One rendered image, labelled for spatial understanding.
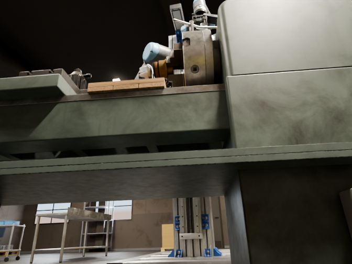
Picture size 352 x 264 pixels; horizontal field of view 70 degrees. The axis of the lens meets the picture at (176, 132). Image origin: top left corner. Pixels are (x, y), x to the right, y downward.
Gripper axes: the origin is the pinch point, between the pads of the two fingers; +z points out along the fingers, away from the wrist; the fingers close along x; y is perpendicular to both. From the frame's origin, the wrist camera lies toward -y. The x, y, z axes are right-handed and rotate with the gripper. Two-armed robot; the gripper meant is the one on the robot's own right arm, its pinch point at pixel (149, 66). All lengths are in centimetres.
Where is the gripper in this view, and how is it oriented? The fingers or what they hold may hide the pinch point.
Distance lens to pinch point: 122.5
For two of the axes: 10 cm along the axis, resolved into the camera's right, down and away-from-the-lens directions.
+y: -10.0, 0.6, 0.7
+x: -0.3, -9.2, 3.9
